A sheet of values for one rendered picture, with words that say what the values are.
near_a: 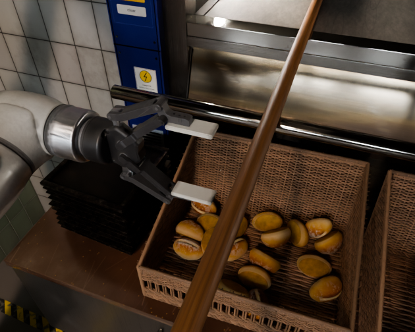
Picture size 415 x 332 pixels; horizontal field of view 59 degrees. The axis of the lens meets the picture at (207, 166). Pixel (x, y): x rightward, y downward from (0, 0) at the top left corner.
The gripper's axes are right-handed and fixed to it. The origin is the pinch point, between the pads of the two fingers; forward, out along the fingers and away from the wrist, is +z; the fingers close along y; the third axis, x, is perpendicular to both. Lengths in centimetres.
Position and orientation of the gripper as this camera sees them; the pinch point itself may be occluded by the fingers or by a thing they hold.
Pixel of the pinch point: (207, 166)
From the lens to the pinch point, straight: 55.4
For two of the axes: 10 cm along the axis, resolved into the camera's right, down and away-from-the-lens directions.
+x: -3.4, 6.4, -6.9
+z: 9.4, 2.3, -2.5
